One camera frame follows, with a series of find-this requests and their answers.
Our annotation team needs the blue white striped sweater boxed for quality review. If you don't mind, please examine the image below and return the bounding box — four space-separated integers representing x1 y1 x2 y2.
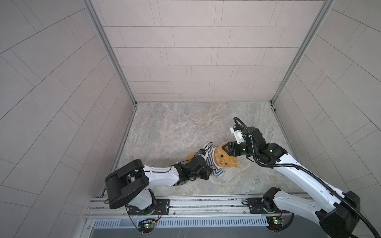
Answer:
203 142 224 176

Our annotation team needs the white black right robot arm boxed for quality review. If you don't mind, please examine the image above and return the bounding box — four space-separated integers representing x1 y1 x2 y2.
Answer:
223 125 360 238

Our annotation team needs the aluminium left corner post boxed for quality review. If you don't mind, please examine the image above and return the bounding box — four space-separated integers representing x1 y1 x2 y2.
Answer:
81 0 138 105

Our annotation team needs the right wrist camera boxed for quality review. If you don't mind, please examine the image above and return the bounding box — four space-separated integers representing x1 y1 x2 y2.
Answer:
230 125 246 144

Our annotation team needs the black corrugated cable conduit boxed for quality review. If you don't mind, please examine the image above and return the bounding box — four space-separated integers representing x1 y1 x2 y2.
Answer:
233 116 381 238

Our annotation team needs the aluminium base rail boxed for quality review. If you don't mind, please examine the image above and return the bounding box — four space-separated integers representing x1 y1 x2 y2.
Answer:
84 194 292 229

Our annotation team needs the aluminium corner post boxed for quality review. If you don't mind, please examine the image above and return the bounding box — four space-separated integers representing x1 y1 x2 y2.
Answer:
270 0 336 104
81 0 138 105

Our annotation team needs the thin black left cable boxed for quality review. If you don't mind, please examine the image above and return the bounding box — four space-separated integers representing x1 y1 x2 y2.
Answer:
175 142 214 166

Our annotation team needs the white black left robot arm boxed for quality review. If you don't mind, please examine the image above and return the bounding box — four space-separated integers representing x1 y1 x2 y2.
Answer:
105 155 217 213

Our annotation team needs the green circuit board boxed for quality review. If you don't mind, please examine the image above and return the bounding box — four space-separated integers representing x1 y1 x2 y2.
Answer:
266 216 284 231
138 218 158 234

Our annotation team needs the left green circuit board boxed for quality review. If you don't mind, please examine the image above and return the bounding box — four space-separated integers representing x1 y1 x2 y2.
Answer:
138 218 158 234

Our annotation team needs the aluminium right corner post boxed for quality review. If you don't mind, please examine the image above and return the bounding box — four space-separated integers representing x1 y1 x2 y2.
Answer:
270 0 336 104

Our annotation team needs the brown teddy bear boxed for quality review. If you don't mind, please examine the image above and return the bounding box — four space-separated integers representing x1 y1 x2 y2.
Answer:
186 142 241 170

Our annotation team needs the right green circuit board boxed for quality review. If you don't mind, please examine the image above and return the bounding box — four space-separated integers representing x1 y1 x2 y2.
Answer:
266 216 284 231

